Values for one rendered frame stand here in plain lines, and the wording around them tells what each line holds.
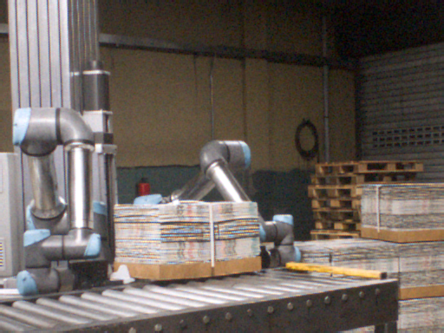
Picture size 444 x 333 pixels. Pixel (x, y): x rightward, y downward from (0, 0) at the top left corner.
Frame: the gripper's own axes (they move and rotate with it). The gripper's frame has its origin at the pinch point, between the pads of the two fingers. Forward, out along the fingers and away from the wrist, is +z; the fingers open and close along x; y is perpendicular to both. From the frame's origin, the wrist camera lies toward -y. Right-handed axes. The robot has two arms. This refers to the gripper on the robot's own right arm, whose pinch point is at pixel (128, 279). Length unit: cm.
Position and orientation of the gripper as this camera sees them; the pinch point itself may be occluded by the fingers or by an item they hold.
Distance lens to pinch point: 248.8
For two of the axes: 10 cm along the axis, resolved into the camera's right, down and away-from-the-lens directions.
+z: 7.8, -0.5, 6.2
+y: -0.5, -10.0, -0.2
